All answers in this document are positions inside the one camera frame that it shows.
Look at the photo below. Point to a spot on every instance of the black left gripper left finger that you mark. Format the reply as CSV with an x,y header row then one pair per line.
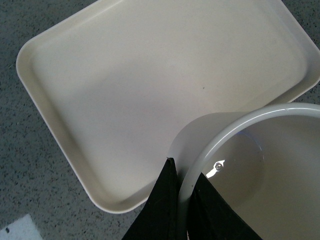
x,y
158,218

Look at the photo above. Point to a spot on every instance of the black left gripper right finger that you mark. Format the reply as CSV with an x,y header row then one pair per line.
x,y
209,216

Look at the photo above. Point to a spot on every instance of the white smiley mug black handle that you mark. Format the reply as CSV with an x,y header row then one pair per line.
x,y
265,164

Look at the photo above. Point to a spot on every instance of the cream rectangular plastic tray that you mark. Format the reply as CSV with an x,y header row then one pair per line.
x,y
118,80

